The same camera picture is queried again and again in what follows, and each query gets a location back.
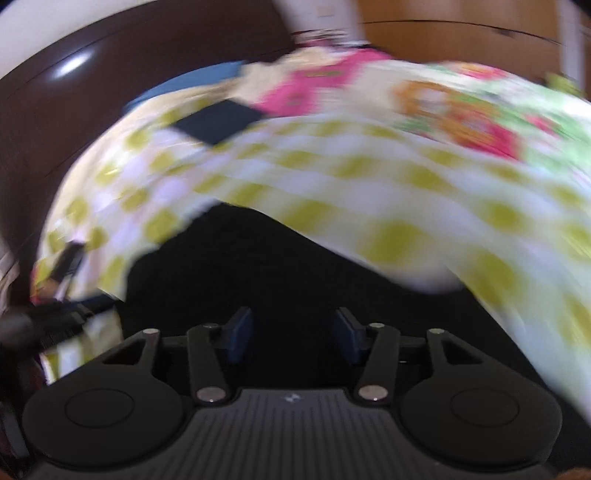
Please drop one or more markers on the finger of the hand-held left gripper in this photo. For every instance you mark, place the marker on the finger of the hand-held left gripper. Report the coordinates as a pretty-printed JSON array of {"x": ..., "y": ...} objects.
[
  {"x": 74, "y": 309},
  {"x": 69, "y": 267}
]

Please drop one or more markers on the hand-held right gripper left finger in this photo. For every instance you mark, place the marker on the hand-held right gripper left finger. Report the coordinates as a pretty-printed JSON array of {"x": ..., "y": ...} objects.
[{"x": 240, "y": 337}]

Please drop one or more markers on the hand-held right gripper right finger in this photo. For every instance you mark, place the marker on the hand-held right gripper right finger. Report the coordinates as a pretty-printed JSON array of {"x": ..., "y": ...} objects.
[{"x": 348, "y": 337}]

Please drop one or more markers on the black pants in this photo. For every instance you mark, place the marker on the black pants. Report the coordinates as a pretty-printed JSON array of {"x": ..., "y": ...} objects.
[{"x": 277, "y": 267}]

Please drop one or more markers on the yellow checked bed sheet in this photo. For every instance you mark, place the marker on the yellow checked bed sheet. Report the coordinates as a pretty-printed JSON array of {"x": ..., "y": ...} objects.
[{"x": 369, "y": 194}]

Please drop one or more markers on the dark wooden headboard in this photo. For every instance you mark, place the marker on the dark wooden headboard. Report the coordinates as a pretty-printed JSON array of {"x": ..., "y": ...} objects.
[{"x": 69, "y": 120}]

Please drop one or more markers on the dark blue notebook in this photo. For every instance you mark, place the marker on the dark blue notebook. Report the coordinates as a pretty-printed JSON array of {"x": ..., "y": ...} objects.
[{"x": 217, "y": 122}]

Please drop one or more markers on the blue pillow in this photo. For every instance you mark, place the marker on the blue pillow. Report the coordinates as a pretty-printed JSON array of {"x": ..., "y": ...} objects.
[{"x": 184, "y": 85}]

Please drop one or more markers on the cartoon printed quilt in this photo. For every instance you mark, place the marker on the cartoon printed quilt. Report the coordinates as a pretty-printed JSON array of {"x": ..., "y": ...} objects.
[{"x": 438, "y": 97}]

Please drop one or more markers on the heap of light clothes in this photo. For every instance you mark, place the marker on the heap of light clothes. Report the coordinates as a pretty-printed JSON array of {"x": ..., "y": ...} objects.
[{"x": 330, "y": 39}]

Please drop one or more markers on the wooden wardrobe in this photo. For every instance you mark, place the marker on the wooden wardrobe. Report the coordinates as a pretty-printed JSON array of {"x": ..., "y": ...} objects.
[{"x": 461, "y": 27}]

